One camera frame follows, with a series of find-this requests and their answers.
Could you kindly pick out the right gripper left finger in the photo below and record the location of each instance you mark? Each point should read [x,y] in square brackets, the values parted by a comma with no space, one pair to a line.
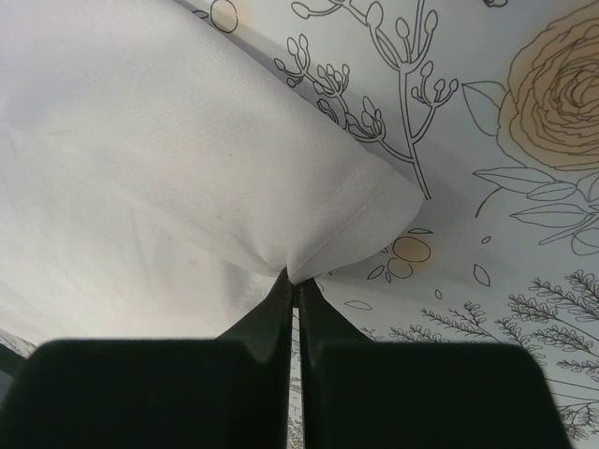
[228,392]

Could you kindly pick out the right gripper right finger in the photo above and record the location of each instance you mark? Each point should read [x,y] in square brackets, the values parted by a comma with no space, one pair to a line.
[358,393]

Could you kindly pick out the white t shirt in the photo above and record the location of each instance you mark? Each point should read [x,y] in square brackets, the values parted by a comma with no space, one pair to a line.
[155,178]

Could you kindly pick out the floral table mat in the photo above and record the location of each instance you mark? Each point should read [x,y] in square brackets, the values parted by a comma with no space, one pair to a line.
[490,109]

